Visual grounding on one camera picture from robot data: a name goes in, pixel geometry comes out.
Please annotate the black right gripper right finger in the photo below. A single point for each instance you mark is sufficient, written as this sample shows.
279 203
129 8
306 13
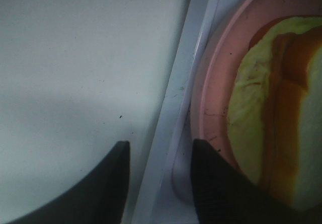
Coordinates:
223 195

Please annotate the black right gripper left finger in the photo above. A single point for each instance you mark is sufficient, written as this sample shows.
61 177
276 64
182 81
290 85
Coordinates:
99 197

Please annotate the pink round plate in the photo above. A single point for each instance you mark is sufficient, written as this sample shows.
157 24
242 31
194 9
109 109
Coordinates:
217 72

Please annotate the white bread sandwich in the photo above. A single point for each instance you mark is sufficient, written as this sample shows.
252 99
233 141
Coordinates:
274 112

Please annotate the white microwave oven body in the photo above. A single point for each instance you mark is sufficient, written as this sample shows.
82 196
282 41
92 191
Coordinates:
165 194

